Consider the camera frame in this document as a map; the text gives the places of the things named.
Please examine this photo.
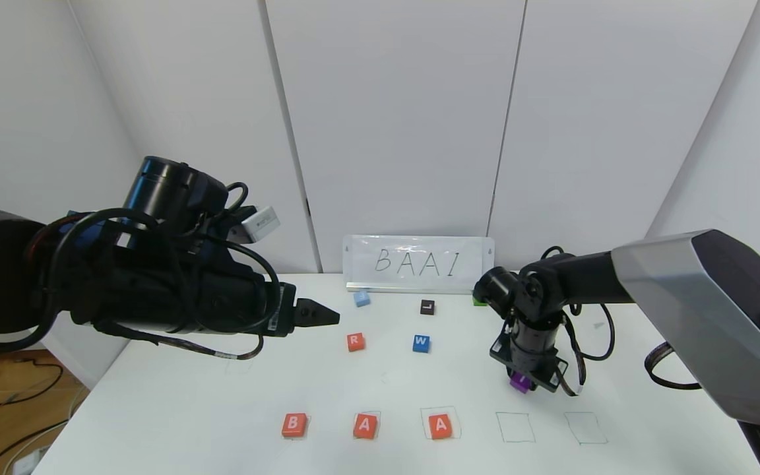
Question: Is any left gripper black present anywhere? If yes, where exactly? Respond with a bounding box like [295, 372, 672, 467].
[189, 255, 341, 339]

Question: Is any white BAAI sign board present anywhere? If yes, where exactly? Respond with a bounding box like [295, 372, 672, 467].
[342, 236, 495, 294]

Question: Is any white power strip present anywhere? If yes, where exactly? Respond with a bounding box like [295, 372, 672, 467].
[13, 447, 48, 475]

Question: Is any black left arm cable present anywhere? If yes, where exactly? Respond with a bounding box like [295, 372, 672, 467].
[0, 181, 283, 356]

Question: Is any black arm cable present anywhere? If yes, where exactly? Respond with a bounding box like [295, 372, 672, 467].
[0, 181, 283, 356]
[538, 245, 616, 398]

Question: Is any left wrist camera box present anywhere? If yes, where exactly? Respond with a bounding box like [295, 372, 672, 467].
[240, 205, 282, 243]

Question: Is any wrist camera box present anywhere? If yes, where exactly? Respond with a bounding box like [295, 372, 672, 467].
[240, 205, 282, 243]
[536, 360, 569, 395]

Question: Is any braided left gripper cable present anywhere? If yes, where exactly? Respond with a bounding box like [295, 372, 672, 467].
[93, 322, 265, 361]

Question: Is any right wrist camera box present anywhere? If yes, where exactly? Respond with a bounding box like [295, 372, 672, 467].
[536, 360, 569, 395]

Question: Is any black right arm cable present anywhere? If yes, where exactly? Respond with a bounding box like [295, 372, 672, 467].
[538, 245, 616, 398]

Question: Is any thin floor cable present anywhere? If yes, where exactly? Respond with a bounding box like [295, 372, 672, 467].
[0, 419, 72, 475]

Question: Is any braided right arm cable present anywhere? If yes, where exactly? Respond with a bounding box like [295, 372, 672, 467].
[644, 341, 704, 391]

